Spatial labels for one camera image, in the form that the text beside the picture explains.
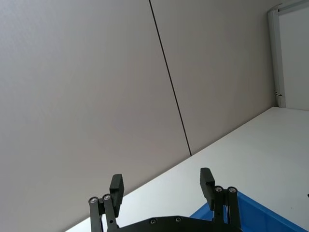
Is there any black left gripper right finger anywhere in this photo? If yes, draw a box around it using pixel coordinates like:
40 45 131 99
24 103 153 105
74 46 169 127
200 167 242 229

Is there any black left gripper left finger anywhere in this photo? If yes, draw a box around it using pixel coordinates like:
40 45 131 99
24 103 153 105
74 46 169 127
88 174 125 232

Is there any blue plastic bin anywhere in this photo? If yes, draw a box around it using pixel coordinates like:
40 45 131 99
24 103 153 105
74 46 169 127
189 191 308 232

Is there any pale grey door frame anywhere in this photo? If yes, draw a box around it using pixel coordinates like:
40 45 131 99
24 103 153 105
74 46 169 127
267 0 309 108

